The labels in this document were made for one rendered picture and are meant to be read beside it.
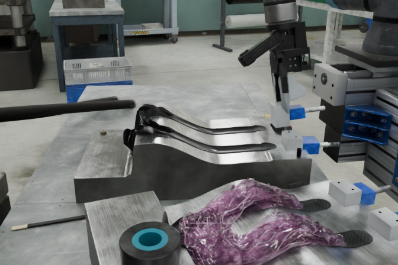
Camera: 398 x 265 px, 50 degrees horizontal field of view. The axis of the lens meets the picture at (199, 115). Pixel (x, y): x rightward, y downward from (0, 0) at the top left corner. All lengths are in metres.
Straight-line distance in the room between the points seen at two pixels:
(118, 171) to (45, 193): 0.18
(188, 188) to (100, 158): 0.22
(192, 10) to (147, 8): 0.76
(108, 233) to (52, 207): 0.31
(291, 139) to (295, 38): 0.24
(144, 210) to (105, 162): 0.30
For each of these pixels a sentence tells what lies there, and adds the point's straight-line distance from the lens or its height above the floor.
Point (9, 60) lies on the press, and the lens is 4.67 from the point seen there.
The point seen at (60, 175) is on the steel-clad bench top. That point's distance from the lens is 1.07.
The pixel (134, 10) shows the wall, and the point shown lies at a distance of 7.26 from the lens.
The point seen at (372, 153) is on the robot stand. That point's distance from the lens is 1.32.
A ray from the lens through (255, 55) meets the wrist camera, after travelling 1.01.
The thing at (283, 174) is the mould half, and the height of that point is 0.85.
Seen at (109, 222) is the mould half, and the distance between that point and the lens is 0.68.
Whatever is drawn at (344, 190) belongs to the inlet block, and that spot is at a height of 0.88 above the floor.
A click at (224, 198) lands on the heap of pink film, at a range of 0.72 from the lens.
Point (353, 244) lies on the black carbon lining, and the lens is 0.76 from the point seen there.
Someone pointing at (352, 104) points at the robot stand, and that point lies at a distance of 1.26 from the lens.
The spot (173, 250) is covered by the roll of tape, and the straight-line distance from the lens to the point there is 0.56.
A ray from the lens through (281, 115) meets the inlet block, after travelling 1.05.
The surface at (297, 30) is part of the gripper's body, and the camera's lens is 1.04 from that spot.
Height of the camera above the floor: 1.29
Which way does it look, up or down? 20 degrees down
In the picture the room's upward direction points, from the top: straight up
